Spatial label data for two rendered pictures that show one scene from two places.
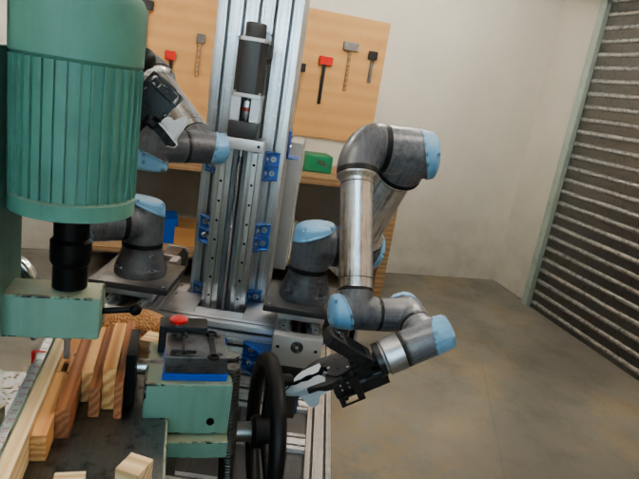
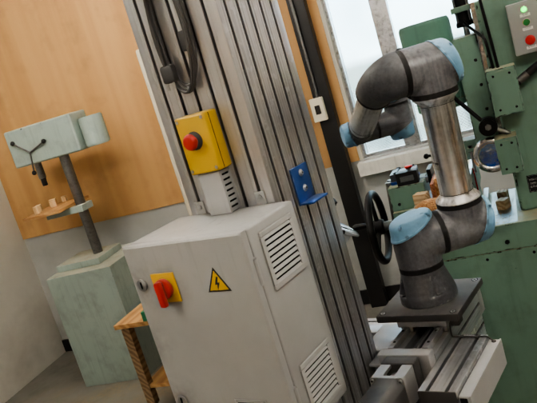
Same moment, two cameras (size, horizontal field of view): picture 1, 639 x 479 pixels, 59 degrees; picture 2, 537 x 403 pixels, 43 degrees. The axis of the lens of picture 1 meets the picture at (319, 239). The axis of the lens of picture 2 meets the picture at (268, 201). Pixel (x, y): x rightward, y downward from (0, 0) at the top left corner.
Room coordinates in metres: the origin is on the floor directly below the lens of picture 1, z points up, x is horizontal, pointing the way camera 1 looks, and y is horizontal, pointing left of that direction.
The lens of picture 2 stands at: (3.14, 1.29, 1.52)
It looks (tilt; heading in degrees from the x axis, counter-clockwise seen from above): 11 degrees down; 217
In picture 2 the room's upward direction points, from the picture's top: 17 degrees counter-clockwise
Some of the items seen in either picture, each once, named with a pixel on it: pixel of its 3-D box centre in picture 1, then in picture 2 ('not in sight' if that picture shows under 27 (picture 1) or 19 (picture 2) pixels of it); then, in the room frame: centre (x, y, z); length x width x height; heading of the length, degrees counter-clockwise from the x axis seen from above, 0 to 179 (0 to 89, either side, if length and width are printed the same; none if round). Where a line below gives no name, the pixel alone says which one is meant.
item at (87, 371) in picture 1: (94, 361); not in sight; (0.85, 0.34, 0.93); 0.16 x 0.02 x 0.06; 15
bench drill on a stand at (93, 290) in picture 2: not in sight; (97, 245); (0.58, -2.02, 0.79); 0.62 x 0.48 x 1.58; 108
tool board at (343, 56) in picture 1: (249, 64); not in sight; (4.17, 0.69, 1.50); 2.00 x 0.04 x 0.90; 106
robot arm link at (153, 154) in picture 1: (159, 145); (394, 121); (1.25, 0.39, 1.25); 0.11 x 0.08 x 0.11; 130
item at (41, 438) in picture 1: (74, 352); not in sight; (0.89, 0.39, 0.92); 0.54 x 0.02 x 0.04; 15
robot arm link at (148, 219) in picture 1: (142, 218); (416, 237); (1.58, 0.52, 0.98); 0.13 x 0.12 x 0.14; 130
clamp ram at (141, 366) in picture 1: (150, 366); (423, 180); (0.83, 0.24, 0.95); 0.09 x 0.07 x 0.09; 15
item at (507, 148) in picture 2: not in sight; (508, 153); (0.91, 0.59, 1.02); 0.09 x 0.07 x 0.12; 15
